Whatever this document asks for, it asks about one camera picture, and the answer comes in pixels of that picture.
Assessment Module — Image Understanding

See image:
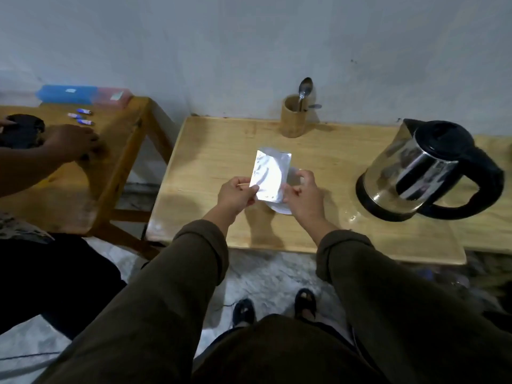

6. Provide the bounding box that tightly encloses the person's right hand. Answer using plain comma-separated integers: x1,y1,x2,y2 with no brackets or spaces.
282,170,325,228

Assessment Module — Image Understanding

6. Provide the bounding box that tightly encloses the person's left hand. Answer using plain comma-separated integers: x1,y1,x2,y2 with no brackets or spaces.
217,177,260,217

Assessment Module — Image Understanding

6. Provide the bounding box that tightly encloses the silver foil packet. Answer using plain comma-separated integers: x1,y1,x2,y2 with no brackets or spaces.
249,147,292,203

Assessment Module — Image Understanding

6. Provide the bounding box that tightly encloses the person's right forearm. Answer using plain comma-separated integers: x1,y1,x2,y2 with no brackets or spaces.
303,220,512,384

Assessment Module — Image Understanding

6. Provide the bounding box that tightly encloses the person's left forearm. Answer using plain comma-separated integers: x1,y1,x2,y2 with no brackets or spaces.
34,204,237,384

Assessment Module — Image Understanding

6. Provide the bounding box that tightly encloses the another person's forearm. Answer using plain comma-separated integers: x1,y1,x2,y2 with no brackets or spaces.
0,146,61,197

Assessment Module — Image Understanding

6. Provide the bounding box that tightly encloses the bamboo utensil holder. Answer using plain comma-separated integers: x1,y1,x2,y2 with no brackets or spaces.
279,94,311,139

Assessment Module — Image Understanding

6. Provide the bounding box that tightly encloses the metal spoon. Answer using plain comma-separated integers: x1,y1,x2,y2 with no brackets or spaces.
298,77,314,113

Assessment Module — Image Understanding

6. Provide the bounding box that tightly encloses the person's right black sandal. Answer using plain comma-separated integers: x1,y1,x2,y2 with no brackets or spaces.
294,288,318,321

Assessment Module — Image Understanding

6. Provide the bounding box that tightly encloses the person's black sandal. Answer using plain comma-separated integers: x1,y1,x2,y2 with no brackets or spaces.
294,288,318,321
232,298,257,329

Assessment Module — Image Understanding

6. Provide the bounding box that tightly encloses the person's left black sandal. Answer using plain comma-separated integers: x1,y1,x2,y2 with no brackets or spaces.
232,298,257,329

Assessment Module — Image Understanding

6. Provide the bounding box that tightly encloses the small wooden side table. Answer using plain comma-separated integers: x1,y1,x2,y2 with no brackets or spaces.
0,96,175,261

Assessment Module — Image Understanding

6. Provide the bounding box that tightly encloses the person's olive shirt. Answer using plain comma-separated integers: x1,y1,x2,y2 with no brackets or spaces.
191,313,386,384

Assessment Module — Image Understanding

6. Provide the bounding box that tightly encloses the pink plastic box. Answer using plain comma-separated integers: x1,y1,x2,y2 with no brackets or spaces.
94,88,133,108

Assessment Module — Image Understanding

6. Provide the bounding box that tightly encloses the blue plastic box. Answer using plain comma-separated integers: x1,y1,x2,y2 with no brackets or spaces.
36,85,99,105

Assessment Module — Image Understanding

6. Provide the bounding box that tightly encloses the black controller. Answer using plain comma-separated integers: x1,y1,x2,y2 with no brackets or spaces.
0,114,46,149

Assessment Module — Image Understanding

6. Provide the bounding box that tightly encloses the steel electric kettle black handle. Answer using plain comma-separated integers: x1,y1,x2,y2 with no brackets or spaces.
355,118,506,223

